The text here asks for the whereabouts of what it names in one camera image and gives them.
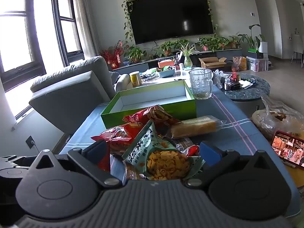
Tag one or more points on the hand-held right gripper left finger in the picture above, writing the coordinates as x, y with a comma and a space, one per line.
97, 150

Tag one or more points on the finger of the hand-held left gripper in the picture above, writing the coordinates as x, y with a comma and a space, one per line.
19, 163

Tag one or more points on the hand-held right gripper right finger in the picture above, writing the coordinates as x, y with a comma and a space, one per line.
210, 153

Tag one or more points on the small red snack packet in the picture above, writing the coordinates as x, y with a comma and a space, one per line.
192, 150

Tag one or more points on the red round cracker packet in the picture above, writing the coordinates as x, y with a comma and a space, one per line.
114, 135

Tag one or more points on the dark snack packet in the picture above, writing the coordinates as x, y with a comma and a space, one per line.
182, 143

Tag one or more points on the sliced bread clear packet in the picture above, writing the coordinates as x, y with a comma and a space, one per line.
194, 125

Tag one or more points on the green cardboard box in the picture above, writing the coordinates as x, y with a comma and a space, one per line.
111, 119

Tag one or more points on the brown cake clear packet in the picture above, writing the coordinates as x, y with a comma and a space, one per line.
133, 173

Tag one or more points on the green cracker packet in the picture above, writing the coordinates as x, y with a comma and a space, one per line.
163, 161

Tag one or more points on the red lattice print snack packet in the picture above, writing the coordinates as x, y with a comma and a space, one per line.
154, 116

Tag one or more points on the blue striped tablecloth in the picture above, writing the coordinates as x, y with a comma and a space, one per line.
237, 128

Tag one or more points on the grey sofa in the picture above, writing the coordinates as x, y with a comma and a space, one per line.
71, 95

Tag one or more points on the clear plastic bag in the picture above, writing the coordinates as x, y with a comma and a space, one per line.
268, 123

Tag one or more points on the glass mug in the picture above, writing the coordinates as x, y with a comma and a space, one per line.
199, 83

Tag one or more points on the small dark jar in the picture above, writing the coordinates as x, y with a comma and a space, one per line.
227, 84

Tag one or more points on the dark round marble table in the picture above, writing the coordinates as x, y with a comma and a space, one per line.
251, 91

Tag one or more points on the red framed tablet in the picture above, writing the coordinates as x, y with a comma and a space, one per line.
287, 147

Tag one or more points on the yellow can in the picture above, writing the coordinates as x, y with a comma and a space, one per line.
135, 79

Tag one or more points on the open cardboard box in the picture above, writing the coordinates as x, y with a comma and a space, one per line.
211, 65

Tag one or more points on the blue basket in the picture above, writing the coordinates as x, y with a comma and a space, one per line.
166, 74

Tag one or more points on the spider plant in glass vase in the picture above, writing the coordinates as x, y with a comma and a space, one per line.
187, 60

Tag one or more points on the tan shopping bag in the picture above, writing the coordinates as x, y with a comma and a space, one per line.
242, 63

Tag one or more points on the orange box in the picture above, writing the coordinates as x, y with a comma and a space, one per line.
166, 64

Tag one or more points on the white plastic storage box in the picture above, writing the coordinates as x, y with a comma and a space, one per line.
257, 65

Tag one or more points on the red flower decoration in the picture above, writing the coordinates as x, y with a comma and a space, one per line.
114, 52

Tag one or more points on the potted pothos plant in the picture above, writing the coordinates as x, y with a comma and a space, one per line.
168, 46
135, 52
213, 41

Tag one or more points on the small green box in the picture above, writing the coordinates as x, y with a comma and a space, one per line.
253, 50

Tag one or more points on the large leafy floor plant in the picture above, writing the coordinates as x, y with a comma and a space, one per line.
253, 38

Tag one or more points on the light curtain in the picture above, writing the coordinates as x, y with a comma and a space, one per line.
85, 28

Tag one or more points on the dark framed window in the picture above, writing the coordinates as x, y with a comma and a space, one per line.
14, 40

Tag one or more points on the white dining chair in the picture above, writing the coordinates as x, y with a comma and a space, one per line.
298, 45

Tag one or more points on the green vine plant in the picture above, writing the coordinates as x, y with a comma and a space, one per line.
125, 11

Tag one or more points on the black television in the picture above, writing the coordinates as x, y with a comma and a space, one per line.
171, 16

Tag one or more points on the wall socket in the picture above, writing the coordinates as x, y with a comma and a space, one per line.
30, 142

